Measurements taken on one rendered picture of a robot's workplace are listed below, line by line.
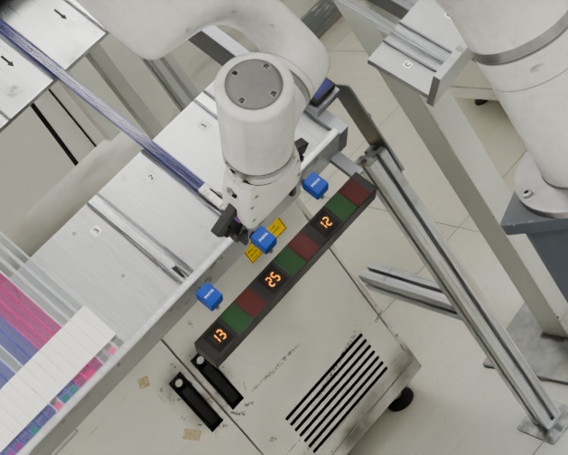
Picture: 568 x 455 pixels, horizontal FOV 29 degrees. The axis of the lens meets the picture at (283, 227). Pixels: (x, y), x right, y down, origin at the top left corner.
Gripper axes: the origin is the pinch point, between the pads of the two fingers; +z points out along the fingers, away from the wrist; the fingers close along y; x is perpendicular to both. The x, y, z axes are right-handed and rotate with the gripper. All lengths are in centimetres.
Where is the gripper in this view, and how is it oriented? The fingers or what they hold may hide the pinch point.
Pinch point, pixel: (262, 209)
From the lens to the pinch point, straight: 143.6
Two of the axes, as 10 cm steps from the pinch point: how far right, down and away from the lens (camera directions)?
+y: 6.6, -6.9, 3.0
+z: 0.1, 4.0, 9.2
